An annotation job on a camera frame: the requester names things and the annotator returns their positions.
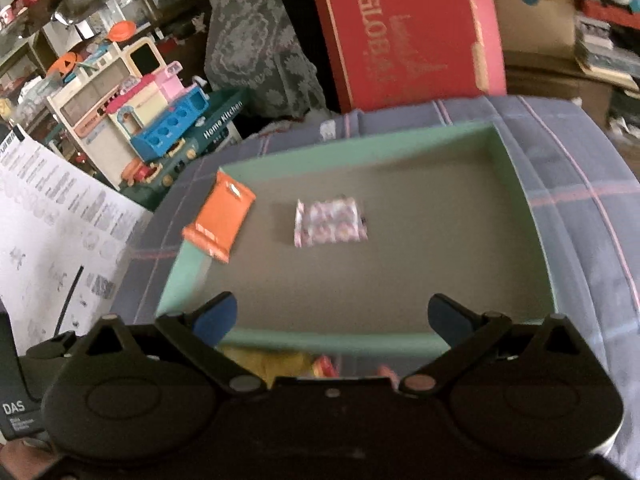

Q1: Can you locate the orange snack packet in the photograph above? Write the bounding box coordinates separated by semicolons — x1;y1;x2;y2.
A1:
182;170;256;263

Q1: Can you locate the pink patterned snack packet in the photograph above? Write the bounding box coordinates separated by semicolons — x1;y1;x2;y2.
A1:
293;197;368;248

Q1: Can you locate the mint green cardboard box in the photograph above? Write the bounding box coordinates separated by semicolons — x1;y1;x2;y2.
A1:
157;122;555;356

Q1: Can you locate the white printed instruction sheet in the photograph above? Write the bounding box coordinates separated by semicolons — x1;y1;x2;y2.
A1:
1;127;152;352

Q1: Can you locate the plaid blue bed cover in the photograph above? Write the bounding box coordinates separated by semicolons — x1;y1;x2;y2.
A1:
112;96;639;476

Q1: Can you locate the toy kitchen playset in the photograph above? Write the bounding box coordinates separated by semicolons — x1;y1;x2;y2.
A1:
47;39;248;210

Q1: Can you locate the grey lace patterned cushion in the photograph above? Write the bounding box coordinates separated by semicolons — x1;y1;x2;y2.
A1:
204;0;326;118

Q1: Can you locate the red Global cardboard box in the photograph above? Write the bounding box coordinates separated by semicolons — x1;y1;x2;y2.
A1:
314;0;506;112

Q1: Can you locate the brown cardboard box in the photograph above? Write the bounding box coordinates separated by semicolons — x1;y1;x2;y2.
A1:
494;0;575;58

